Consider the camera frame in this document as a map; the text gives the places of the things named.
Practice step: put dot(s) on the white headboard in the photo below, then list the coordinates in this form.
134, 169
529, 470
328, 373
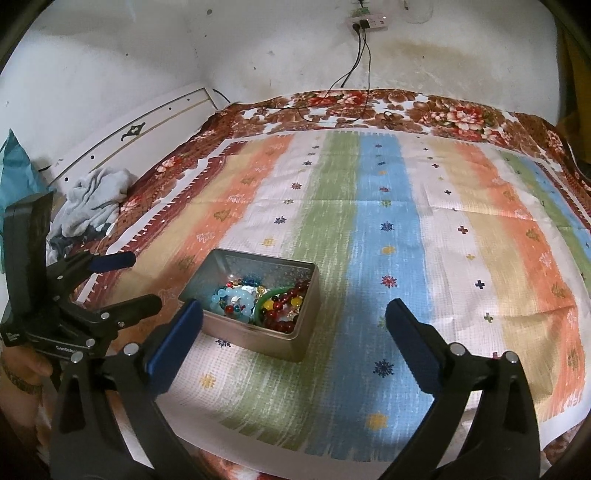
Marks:
138, 120

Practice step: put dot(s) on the metal wristwatch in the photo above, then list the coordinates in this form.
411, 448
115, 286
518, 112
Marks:
21, 383

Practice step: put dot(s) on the brown floral blanket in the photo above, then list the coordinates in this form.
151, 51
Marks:
461, 113

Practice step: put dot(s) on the person's left forearm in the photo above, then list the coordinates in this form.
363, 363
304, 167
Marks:
16, 415

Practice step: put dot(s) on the teal pillow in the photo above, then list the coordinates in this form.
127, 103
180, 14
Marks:
16, 170

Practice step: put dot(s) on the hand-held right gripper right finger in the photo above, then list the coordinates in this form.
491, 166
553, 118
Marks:
411, 341

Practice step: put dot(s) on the green jade bangle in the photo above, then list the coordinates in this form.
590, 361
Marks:
264, 303

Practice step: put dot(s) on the white power strip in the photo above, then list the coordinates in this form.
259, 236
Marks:
374, 21

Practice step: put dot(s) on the person's left hand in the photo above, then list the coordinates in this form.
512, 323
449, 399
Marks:
25, 365

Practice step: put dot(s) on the grey cloth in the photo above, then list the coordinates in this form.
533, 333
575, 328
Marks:
92, 194

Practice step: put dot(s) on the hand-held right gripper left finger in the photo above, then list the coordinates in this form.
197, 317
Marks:
175, 341

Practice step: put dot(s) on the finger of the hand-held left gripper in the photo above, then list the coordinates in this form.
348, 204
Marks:
138, 307
113, 261

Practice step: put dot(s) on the metal tin box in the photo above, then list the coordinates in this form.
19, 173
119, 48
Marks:
277, 341

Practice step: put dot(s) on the striped woven mat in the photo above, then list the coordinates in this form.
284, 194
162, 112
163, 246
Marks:
392, 184

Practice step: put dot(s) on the yellow cloth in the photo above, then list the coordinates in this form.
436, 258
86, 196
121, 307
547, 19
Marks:
577, 69

